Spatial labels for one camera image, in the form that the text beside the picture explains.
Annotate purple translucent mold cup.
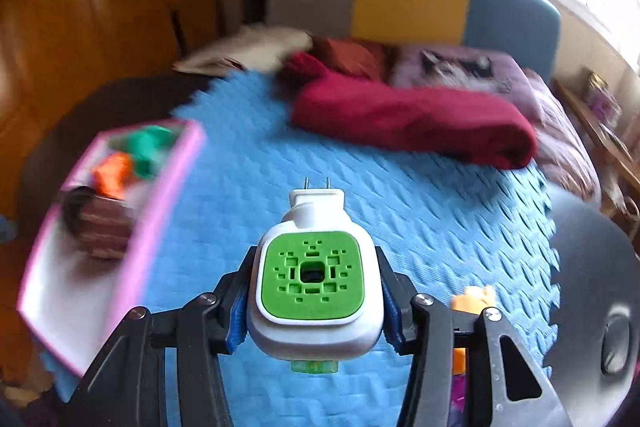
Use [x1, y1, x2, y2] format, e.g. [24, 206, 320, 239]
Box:
[448, 374, 466, 427]

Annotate green plastic toy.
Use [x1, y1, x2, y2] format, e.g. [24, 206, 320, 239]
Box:
[114, 124, 179, 179]

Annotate white green plug-in diffuser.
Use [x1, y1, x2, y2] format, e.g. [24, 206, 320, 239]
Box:
[247, 185, 384, 374]

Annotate wooden side shelf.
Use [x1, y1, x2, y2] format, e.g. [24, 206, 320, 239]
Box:
[552, 76, 640, 228]

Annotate orange interlocking cube blocks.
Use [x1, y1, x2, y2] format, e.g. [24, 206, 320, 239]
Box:
[450, 285, 497, 376]

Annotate orange toy in box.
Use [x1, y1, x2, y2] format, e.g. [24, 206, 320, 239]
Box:
[92, 152, 134, 200]

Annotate brown waffle biscuit toy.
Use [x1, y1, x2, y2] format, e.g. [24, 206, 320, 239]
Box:
[60, 185, 134, 260]

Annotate dark red folded cloth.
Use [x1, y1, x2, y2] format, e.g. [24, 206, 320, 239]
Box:
[278, 52, 538, 170]

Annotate white pillow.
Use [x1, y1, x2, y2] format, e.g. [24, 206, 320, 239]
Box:
[172, 24, 312, 76]

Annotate pink storage box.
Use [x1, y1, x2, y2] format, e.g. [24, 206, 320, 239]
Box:
[17, 119, 205, 376]

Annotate pink patterned pillow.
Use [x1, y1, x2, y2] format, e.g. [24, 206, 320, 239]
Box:
[388, 44, 601, 205]

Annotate pink box on shelf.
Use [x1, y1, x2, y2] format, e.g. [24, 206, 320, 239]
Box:
[584, 72, 622, 130]

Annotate black padded table top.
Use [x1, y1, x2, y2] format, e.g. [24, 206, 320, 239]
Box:
[544, 186, 639, 426]

